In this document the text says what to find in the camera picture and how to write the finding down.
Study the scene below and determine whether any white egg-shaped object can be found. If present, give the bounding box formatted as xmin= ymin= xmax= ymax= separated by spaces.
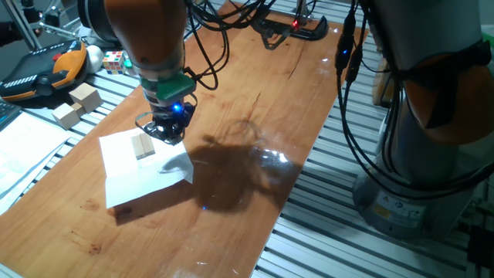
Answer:
xmin=85 ymin=45 xmax=104 ymax=74

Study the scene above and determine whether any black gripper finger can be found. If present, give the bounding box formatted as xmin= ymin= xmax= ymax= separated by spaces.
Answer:
xmin=144 ymin=120 xmax=167 ymax=140
xmin=167 ymin=123 xmax=188 ymax=147

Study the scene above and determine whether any large wooden cube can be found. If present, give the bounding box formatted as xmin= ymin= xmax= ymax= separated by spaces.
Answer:
xmin=69 ymin=82 xmax=104 ymax=114

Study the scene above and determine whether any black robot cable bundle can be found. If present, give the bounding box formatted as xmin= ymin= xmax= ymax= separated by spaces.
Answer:
xmin=184 ymin=0 xmax=494 ymax=202

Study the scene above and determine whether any glossy brown wooden board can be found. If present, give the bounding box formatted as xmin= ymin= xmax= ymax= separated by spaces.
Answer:
xmin=0 ymin=2 xmax=367 ymax=278

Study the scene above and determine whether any black computer keyboard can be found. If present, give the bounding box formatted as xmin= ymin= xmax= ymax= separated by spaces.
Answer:
xmin=0 ymin=100 xmax=22 ymax=131

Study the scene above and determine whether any Rubik's cube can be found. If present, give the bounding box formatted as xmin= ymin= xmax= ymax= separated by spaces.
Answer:
xmin=102 ymin=50 xmax=127 ymax=76

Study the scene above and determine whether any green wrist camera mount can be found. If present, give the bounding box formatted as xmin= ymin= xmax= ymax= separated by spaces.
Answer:
xmin=139 ymin=72 xmax=197 ymax=103

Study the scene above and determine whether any black clamp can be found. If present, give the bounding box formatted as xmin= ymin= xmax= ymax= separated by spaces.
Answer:
xmin=250 ymin=5 xmax=330 ymax=50

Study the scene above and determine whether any medium wooden cube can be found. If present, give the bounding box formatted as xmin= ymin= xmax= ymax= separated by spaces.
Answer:
xmin=52 ymin=102 xmax=81 ymax=131

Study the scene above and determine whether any white paper sheet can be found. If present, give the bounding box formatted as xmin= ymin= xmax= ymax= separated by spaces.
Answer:
xmin=99 ymin=127 xmax=195 ymax=210

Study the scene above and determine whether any grey metal tripod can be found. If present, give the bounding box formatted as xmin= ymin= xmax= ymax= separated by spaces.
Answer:
xmin=0 ymin=0 xmax=92 ymax=51

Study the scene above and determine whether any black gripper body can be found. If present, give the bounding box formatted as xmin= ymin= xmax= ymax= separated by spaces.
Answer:
xmin=147 ymin=97 xmax=198 ymax=131

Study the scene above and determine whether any black orange teach pendant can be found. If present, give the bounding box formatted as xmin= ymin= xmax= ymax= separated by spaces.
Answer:
xmin=0 ymin=39 xmax=89 ymax=103

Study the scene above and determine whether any white paper stack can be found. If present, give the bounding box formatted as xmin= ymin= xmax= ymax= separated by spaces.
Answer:
xmin=0 ymin=111 xmax=74 ymax=216

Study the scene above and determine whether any flat wooden block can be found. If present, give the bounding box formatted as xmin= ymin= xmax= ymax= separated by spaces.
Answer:
xmin=130 ymin=134 xmax=147 ymax=161
xmin=138 ymin=133 xmax=156 ymax=158

